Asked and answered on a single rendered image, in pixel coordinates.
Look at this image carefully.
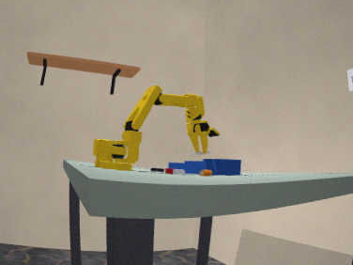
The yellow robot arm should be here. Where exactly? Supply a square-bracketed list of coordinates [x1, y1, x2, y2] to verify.
[95, 85, 205, 171]

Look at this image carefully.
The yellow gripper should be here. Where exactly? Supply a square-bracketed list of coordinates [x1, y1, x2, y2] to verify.
[187, 119, 220, 154]

